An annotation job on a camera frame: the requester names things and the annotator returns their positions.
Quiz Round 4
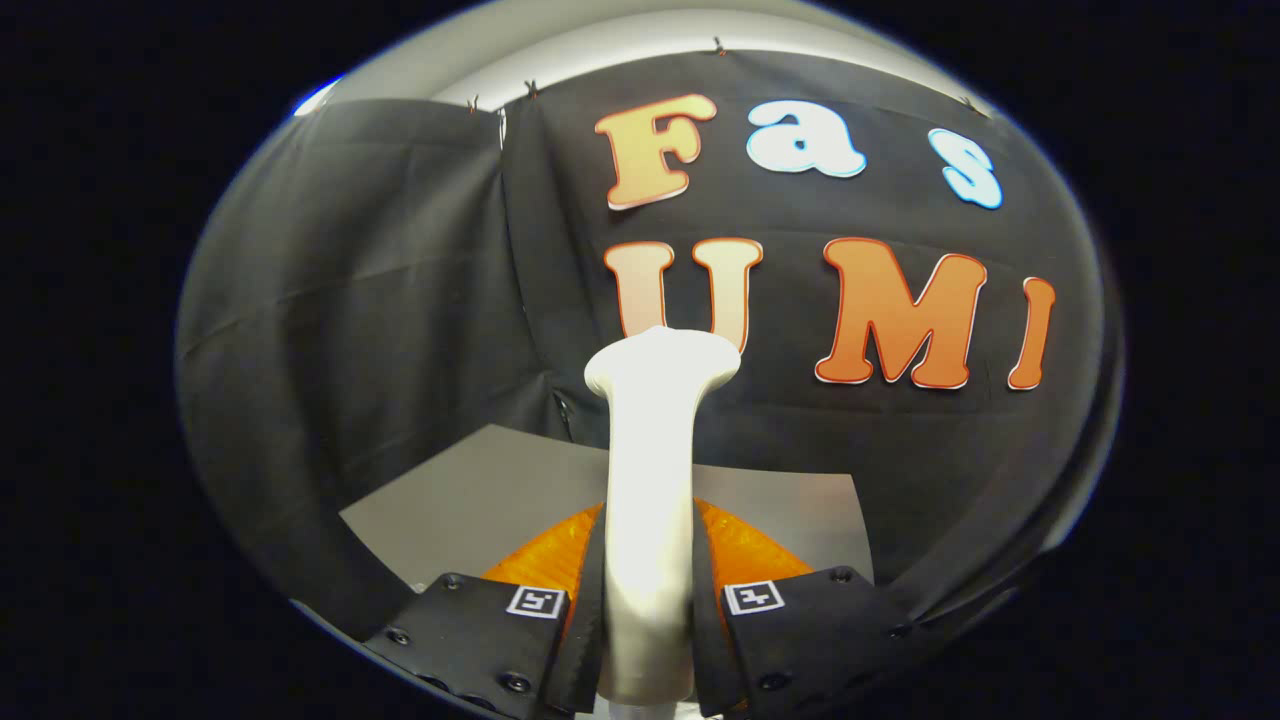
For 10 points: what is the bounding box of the row of small backdrop clips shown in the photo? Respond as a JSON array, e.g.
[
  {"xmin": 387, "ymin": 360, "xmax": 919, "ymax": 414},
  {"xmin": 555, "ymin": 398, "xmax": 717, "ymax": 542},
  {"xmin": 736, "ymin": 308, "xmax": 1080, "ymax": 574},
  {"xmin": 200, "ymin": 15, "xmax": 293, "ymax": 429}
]
[{"xmin": 465, "ymin": 38, "xmax": 986, "ymax": 113}]

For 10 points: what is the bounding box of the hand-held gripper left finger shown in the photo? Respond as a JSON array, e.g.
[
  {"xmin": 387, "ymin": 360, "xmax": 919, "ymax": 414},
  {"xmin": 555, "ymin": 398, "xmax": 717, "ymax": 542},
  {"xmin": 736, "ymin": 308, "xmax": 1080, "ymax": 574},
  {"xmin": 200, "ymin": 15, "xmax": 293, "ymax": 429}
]
[{"xmin": 362, "ymin": 500, "xmax": 608, "ymax": 720}]

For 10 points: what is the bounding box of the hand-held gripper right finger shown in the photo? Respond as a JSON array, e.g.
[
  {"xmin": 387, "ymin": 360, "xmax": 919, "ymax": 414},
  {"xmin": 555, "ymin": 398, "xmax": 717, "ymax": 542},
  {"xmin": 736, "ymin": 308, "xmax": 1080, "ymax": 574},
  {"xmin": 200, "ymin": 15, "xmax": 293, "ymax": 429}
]
[{"xmin": 692, "ymin": 497, "xmax": 917, "ymax": 720}]

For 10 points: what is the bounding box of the grey-topped drawer cabinet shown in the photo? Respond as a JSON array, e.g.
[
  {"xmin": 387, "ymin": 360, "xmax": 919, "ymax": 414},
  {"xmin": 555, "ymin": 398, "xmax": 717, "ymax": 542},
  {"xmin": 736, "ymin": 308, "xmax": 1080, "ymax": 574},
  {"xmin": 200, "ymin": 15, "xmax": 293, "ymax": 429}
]
[{"xmin": 340, "ymin": 424, "xmax": 875, "ymax": 593}]

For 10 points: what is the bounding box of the white garment steamer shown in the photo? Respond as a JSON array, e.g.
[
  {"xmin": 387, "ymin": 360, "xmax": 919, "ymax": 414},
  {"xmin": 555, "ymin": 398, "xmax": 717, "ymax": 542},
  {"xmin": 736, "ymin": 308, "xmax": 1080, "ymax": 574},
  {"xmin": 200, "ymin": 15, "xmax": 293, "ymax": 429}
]
[{"xmin": 584, "ymin": 325, "xmax": 743, "ymax": 720}]

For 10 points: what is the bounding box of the narrow ceiling light panel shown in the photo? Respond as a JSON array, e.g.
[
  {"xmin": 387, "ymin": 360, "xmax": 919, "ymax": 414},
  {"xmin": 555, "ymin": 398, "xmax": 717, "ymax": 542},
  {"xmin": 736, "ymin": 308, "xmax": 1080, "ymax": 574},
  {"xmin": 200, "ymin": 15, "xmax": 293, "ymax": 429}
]
[{"xmin": 294, "ymin": 75, "xmax": 347, "ymax": 117}]

